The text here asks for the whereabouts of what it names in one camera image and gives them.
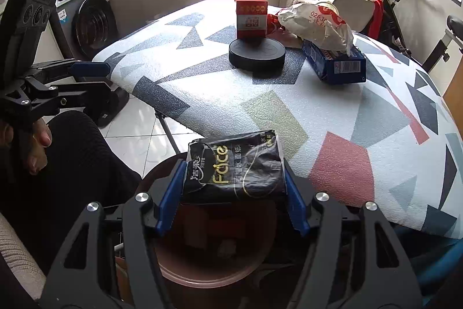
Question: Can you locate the person's leg in black pants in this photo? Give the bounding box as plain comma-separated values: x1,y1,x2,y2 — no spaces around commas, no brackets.
0,111,142,273

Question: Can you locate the red cloth on chair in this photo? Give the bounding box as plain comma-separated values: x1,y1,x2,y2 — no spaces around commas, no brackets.
368,0,385,39

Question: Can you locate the brown round bin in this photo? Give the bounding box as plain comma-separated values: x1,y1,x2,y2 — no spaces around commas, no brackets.
135,157,293,291

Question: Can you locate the person's left hand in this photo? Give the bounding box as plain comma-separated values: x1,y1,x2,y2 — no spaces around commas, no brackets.
22,121,53,175

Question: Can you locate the white chair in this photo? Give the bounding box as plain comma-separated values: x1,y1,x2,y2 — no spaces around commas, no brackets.
326,0,379,38

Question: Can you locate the orange wooden door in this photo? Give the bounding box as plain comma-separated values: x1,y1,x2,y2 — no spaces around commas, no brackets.
443,66,463,114

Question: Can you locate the blue cardboard box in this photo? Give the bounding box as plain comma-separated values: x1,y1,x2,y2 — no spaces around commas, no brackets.
302,39,367,84

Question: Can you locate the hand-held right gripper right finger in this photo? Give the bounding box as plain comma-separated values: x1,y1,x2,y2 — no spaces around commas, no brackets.
282,158,424,309

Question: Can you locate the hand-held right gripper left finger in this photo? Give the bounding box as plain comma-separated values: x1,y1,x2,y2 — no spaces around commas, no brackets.
40,159,189,309

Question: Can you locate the metal table leg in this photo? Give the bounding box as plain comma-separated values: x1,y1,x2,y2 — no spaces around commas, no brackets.
154,110,181,155

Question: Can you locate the red cardboard box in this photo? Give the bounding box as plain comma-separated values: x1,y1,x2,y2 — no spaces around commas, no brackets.
235,0,269,41

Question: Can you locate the black tissue pack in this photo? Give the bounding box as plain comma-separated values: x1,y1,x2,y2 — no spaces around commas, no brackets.
181,130,288,204

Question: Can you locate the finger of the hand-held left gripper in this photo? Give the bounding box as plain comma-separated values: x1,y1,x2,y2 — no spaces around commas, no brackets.
23,59,111,85
36,80,116,114

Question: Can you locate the black box with white label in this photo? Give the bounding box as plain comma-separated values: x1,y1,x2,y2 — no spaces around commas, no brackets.
85,86,130,129

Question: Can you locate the white crumpled plastic bag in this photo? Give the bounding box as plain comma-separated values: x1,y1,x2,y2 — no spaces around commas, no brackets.
277,2,354,54

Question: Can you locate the black round disc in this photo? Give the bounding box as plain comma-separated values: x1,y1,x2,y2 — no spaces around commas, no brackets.
229,37,286,71

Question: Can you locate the grey front-load washing machine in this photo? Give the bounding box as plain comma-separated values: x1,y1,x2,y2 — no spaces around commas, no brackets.
51,0,120,63

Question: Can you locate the red white snack wrapper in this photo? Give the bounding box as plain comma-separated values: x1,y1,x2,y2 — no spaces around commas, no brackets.
266,14,304,49

